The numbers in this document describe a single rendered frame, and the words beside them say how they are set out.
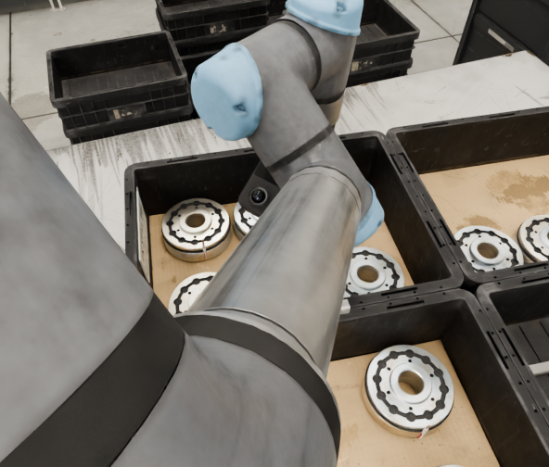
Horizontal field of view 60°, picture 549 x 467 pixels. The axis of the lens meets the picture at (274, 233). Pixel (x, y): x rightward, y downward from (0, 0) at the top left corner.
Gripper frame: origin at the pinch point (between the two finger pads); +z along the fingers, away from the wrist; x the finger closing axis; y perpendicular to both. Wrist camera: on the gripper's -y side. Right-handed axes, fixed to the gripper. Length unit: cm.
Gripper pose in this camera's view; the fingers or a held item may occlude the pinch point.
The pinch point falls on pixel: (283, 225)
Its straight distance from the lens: 72.8
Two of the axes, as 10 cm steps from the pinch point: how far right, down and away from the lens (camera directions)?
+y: 5.4, -6.5, 5.4
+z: -0.7, 6.0, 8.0
